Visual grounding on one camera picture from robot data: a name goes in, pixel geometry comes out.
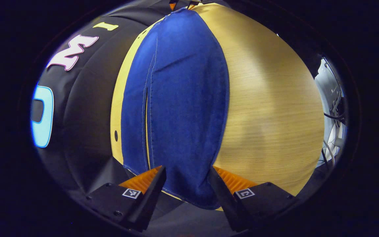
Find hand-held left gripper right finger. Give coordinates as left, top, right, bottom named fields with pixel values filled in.
left=208, top=166, right=298, bottom=232

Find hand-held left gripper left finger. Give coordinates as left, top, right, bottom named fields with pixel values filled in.
left=85, top=166, right=167, bottom=231

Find blue denim jeans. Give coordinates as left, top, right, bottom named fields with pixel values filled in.
left=120, top=8, right=230, bottom=210

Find black backdrop cloth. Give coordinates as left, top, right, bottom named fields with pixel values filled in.
left=31, top=0, right=177, bottom=204

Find white equipment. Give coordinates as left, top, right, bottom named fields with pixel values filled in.
left=315, top=58, right=347, bottom=168

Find black cable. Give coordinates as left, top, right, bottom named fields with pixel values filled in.
left=323, top=91, right=346, bottom=127

